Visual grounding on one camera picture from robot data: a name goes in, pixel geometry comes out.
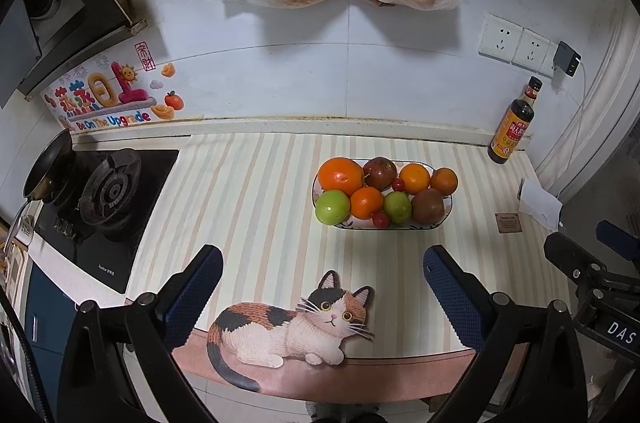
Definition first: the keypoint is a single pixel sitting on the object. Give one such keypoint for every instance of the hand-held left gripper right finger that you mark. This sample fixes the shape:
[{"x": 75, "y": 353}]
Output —
[{"x": 452, "y": 298}]

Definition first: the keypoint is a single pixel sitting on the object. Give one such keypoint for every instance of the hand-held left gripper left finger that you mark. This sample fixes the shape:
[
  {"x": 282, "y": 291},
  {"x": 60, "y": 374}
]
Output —
[{"x": 192, "y": 298}]

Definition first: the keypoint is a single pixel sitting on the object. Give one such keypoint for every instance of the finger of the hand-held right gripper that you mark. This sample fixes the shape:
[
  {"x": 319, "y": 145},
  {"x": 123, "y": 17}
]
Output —
[
  {"x": 570, "y": 255},
  {"x": 620, "y": 235}
]

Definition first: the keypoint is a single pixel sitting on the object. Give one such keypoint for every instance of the large red apple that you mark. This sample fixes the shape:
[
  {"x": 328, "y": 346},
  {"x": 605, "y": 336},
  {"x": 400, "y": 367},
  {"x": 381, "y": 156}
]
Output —
[
  {"x": 428, "y": 205},
  {"x": 380, "y": 172}
]

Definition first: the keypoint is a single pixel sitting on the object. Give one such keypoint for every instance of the small green apple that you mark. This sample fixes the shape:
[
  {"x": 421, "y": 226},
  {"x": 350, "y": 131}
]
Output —
[{"x": 397, "y": 208}]

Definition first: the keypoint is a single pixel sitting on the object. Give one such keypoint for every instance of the large cherry tomato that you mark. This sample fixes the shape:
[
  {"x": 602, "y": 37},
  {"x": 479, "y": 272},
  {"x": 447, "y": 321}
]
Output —
[{"x": 381, "y": 219}]

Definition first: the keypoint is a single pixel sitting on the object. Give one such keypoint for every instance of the small dark orange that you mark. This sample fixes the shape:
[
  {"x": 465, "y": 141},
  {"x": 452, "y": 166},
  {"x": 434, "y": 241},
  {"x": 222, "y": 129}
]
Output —
[{"x": 445, "y": 180}]

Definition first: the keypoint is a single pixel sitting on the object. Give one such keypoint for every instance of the floral oval plate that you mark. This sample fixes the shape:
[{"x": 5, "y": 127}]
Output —
[{"x": 357, "y": 224}]

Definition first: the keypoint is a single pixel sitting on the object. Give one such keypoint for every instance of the small cherry tomato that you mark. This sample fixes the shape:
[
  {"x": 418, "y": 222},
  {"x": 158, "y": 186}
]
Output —
[{"x": 398, "y": 184}]

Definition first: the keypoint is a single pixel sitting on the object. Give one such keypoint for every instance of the large green apple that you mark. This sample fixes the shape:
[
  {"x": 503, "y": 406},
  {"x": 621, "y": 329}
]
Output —
[{"x": 332, "y": 208}]

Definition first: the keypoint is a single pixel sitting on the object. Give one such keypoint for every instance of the large orange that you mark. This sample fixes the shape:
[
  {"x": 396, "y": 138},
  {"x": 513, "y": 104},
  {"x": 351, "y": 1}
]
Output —
[{"x": 340, "y": 178}]

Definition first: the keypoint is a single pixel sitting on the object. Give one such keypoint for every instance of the white paper sheet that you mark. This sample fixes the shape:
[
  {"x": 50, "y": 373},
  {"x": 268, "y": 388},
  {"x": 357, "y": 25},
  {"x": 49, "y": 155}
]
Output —
[{"x": 537, "y": 200}]

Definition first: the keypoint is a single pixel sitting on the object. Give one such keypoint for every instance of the brown square card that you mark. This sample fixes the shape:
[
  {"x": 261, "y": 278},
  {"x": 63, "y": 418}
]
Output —
[{"x": 508, "y": 223}]

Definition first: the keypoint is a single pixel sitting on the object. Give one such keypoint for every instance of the striped cat print mat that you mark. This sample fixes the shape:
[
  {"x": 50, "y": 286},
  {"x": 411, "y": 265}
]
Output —
[{"x": 260, "y": 203}]

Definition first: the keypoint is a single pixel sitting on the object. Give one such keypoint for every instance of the medium orange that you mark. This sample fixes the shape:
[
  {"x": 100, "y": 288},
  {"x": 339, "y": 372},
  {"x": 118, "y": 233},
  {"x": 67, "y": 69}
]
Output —
[{"x": 415, "y": 178}]

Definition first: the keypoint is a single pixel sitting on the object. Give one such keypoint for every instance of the tangerine with stem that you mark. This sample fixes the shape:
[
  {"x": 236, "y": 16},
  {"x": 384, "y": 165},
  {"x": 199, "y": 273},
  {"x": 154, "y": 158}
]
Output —
[{"x": 366, "y": 203}]

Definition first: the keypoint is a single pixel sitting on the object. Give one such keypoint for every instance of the black gas stove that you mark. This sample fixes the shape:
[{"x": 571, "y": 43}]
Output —
[{"x": 150, "y": 173}]

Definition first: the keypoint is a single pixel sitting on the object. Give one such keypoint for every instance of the dark sauce bottle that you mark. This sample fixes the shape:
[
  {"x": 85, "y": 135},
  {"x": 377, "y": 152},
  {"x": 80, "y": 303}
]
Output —
[{"x": 510, "y": 130}]

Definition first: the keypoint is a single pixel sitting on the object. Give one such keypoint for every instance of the blue cabinet door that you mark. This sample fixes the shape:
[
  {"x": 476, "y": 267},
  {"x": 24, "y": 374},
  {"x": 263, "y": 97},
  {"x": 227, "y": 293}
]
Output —
[{"x": 47, "y": 328}]

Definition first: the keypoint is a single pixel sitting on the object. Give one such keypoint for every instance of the black plug charger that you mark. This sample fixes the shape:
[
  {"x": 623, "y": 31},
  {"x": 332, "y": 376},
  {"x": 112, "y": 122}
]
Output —
[{"x": 566, "y": 59}]

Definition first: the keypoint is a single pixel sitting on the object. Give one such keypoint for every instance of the black frying pan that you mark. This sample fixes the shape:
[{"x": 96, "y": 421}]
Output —
[{"x": 47, "y": 163}]

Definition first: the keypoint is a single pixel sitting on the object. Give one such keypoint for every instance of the black range hood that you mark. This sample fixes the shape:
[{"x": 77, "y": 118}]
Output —
[{"x": 50, "y": 3}]

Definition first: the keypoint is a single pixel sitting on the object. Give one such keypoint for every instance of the white wall socket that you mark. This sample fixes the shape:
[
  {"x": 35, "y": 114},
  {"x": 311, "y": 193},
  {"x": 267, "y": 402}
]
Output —
[
  {"x": 500, "y": 38},
  {"x": 532, "y": 52}
]

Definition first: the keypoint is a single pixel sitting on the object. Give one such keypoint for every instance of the colourful wall sticker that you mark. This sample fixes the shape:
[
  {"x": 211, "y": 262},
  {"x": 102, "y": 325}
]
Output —
[{"x": 115, "y": 88}]

